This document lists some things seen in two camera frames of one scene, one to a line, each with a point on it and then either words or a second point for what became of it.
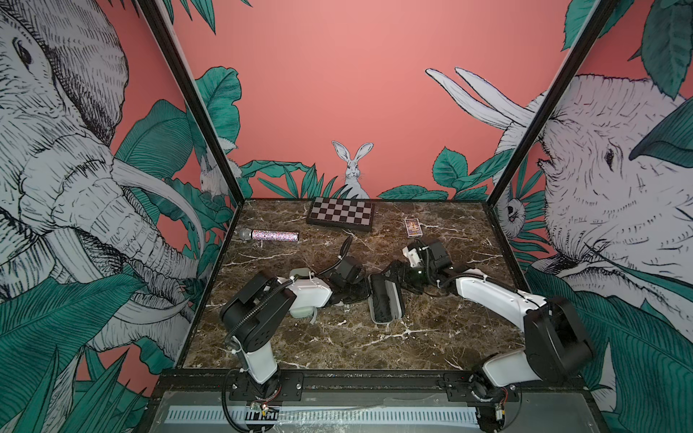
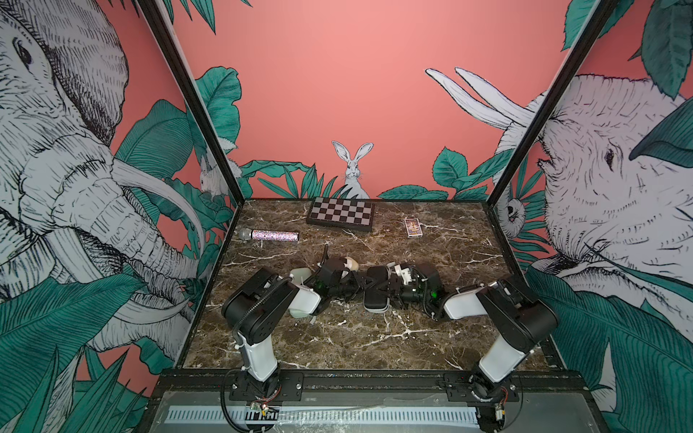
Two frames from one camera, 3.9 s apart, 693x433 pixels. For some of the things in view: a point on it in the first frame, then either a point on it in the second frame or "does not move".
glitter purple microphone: [263, 234] does not move
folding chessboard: [341, 213] does not move
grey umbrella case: [311, 293] does not move
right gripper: [404, 279] → [396, 290]
